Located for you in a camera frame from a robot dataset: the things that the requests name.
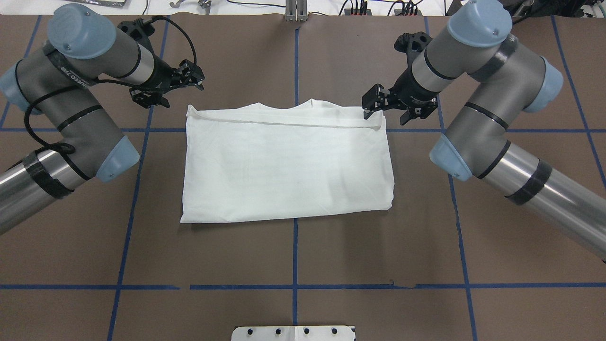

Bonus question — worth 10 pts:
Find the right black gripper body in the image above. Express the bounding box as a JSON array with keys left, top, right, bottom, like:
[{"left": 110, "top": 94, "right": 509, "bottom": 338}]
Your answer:
[{"left": 389, "top": 71, "right": 438, "bottom": 126}]

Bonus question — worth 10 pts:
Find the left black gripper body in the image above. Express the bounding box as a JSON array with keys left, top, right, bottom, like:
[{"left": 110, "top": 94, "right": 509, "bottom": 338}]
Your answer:
[{"left": 130, "top": 60, "right": 205, "bottom": 108}]

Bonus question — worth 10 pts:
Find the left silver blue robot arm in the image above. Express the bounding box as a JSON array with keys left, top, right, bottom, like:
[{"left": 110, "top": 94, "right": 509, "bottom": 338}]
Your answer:
[{"left": 1, "top": 2, "right": 205, "bottom": 233}]

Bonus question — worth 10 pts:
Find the white long-sleeve printed shirt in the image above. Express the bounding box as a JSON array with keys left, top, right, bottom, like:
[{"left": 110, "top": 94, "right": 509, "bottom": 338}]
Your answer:
[{"left": 180, "top": 99, "right": 394, "bottom": 223}]

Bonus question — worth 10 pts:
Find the black power strip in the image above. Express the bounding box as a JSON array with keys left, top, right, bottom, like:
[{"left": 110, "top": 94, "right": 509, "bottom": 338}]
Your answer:
[{"left": 340, "top": 2, "right": 422, "bottom": 17}]

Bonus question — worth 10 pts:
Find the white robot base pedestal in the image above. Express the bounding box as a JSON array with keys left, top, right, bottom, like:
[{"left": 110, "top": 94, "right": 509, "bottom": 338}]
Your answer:
[{"left": 231, "top": 325, "right": 356, "bottom": 341}]

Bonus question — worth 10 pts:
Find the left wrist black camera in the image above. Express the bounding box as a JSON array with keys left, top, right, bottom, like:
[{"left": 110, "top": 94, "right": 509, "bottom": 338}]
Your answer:
[{"left": 117, "top": 18, "right": 155, "bottom": 41}]

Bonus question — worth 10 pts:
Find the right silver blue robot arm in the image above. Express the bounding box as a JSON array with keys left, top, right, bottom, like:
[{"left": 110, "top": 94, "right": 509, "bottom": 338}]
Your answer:
[{"left": 362, "top": 0, "right": 606, "bottom": 260}]

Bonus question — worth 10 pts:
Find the aluminium frame post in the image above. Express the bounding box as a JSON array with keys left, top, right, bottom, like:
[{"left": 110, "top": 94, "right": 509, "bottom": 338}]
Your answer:
[{"left": 285, "top": 0, "right": 309, "bottom": 22}]

